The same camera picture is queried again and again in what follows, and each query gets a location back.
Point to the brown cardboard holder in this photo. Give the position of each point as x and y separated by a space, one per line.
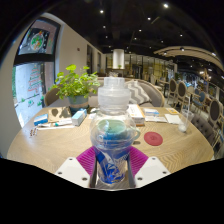
59 114

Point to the group of ceiling spotlights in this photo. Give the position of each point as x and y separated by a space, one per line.
149 19

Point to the clear plastic cup with straw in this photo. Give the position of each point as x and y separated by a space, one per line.
185 126

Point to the grey sofa with wooden frame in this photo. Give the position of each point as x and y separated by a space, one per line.
154 93

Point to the white paper napkin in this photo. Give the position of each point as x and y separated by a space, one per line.
173 119

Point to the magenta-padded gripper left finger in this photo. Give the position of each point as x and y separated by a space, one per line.
71 170

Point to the dark-framed window with decals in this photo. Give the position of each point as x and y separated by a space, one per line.
30 80

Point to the grey white chevron pillow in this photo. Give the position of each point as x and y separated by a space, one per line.
138 93

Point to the green potted plant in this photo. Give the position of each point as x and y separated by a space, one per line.
75 83

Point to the small white blue box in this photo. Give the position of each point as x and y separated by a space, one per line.
151 112

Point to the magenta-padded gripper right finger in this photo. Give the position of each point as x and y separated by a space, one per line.
151 170

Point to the flat round red coaster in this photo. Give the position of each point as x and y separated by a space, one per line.
153 138

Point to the clear bottle with blue label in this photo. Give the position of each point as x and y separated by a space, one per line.
113 100

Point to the dark grey tufted armchair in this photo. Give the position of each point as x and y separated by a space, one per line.
201 125

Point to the yellow square card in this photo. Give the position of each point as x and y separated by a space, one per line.
172 111

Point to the blue white small pack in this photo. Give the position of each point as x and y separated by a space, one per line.
40 119

